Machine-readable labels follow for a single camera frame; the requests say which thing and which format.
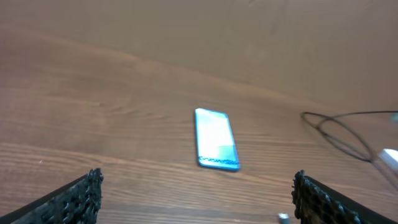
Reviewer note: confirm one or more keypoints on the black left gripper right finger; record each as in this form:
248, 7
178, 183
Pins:
317, 203

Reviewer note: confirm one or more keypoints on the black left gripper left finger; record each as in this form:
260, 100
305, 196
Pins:
77, 202

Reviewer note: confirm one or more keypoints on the blue Galaxy smartphone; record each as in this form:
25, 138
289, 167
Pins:
216, 147

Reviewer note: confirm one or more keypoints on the white power strip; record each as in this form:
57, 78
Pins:
390, 158

